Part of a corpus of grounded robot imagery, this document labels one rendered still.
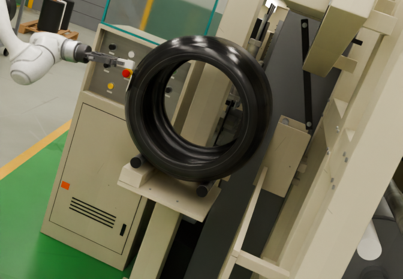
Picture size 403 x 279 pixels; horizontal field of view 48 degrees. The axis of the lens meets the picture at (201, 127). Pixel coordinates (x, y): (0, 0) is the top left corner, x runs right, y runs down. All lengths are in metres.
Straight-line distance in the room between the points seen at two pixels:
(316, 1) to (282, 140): 0.77
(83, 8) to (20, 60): 9.63
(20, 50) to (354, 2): 1.19
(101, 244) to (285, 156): 1.26
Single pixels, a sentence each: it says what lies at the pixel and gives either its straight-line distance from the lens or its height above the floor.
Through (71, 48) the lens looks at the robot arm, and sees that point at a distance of 1.88.
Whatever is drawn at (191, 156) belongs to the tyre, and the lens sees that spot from 1.94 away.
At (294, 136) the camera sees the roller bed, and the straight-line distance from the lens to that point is 1.92.
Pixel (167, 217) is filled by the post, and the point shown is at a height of 0.55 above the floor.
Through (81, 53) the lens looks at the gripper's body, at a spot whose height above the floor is 1.21.
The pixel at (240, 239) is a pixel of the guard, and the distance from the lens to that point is 1.27.
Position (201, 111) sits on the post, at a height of 1.10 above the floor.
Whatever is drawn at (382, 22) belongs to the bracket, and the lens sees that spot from 1.32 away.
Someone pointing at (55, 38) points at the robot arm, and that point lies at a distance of 1.92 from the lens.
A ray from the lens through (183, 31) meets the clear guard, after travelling 2.30.
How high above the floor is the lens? 1.56
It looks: 15 degrees down
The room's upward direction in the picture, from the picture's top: 20 degrees clockwise
